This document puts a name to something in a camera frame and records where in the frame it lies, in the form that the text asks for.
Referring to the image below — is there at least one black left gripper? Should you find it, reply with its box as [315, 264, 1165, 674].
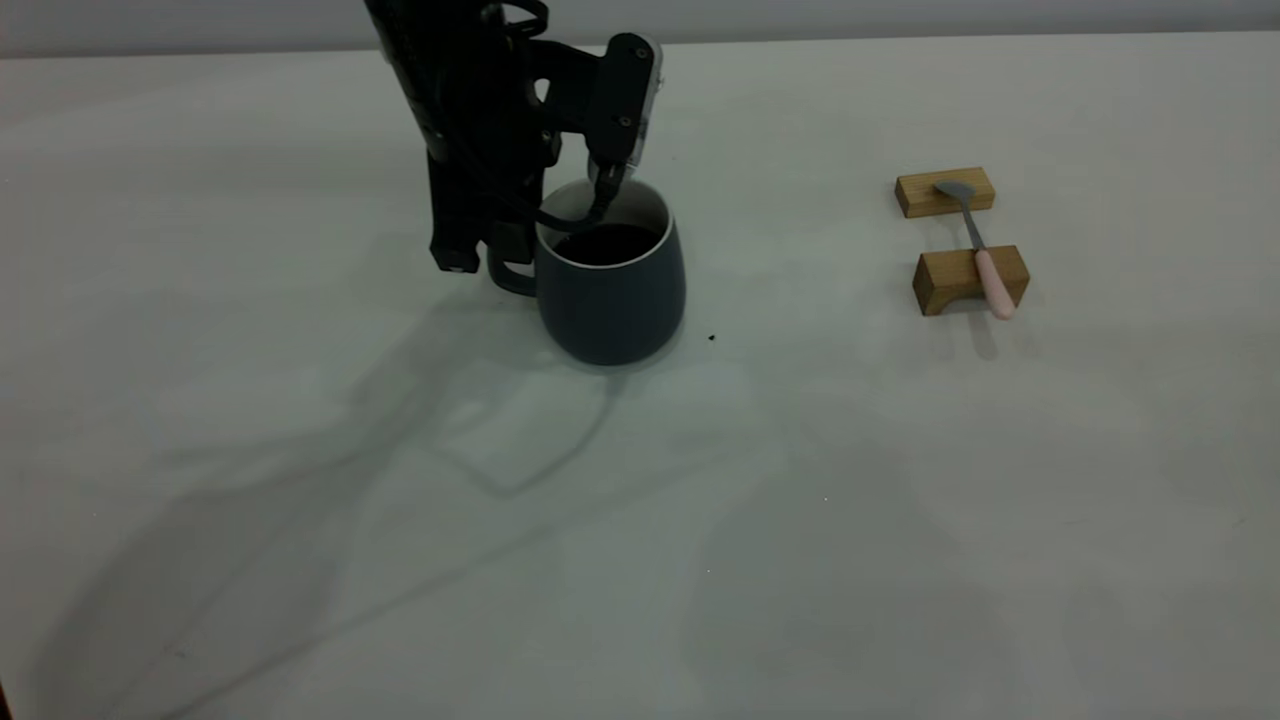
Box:
[424, 95, 563, 274]

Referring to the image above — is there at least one dark grey ceramic cup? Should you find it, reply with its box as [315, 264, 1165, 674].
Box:
[489, 178, 689, 368]

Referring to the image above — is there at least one pink handled metal spoon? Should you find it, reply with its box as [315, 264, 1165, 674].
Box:
[934, 179, 1019, 322]

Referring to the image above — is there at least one flat wooden block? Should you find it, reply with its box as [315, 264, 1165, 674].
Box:
[895, 167, 997, 220]

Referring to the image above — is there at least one arched wooden block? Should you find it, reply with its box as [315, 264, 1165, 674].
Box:
[912, 245, 1031, 318]

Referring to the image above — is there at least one black camera cable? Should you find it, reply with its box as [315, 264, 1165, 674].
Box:
[537, 160, 629, 233]

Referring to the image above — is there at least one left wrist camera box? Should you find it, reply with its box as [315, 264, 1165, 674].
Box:
[585, 33, 663, 169]

